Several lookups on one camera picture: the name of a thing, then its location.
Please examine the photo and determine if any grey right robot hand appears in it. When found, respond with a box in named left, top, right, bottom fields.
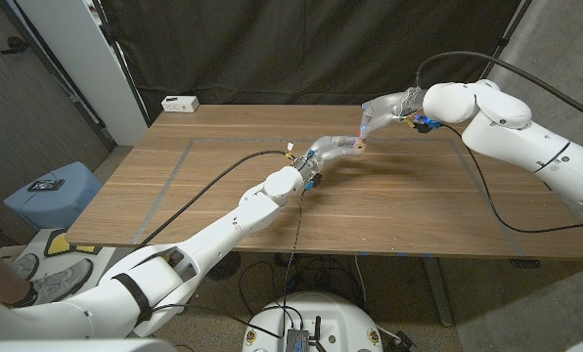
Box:
left=358, top=86, right=427, bottom=140

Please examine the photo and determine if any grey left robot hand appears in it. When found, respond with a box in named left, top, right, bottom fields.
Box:
left=294, top=135, right=367, bottom=180

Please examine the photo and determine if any black backdrop curtain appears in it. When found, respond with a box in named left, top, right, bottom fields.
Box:
left=93, top=0, right=535, bottom=123

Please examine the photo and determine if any black backdrop stand pole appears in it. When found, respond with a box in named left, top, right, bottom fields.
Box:
left=467, top=0, right=535, bottom=107
left=93, top=0, right=152, bottom=128

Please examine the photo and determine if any round black floor fan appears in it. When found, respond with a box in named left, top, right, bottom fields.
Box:
left=206, top=251, right=243, bottom=282

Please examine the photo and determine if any white power strip box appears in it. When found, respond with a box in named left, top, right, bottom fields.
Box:
left=160, top=95, right=201, bottom=113

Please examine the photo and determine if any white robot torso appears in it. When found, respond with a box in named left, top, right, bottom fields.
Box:
left=242, top=291, right=384, bottom=352

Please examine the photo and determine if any grey table leg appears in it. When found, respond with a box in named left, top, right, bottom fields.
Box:
left=421, top=256, right=454, bottom=328

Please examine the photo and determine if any grey electronics box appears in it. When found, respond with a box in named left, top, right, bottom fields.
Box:
left=285, top=328, right=311, bottom=352

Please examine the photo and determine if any white pillar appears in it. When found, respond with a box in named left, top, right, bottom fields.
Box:
left=15, top=0, right=149, bottom=147

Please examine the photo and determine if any blue plastic stool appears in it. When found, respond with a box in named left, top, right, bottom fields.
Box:
left=2, top=161, right=104, bottom=231

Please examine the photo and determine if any black smartphone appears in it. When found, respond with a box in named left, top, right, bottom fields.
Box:
left=27, top=178, right=67, bottom=193

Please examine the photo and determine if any grey black sneaker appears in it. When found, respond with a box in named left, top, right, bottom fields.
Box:
left=7, top=252, right=41, bottom=283
left=10, top=257, right=95, bottom=309

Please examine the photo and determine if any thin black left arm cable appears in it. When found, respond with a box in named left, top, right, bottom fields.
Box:
left=281, top=188, right=307, bottom=317

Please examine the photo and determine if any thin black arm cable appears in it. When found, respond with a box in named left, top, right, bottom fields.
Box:
left=281, top=188, right=307, bottom=317
left=439, top=122, right=583, bottom=235

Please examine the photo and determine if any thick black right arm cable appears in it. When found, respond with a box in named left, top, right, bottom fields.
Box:
left=414, top=51, right=583, bottom=126

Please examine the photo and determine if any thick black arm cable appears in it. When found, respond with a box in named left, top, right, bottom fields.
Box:
left=414, top=51, right=583, bottom=126
left=137, top=149, right=295, bottom=248

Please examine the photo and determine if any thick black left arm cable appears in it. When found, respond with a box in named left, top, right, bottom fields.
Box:
left=137, top=149, right=295, bottom=248

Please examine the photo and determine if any white floor cable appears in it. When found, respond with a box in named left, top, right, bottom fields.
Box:
left=353, top=254, right=370, bottom=312

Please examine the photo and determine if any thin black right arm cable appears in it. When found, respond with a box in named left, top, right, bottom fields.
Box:
left=439, top=122, right=583, bottom=235

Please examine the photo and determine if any black door handle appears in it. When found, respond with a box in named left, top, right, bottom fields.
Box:
left=0, top=35, right=30, bottom=56

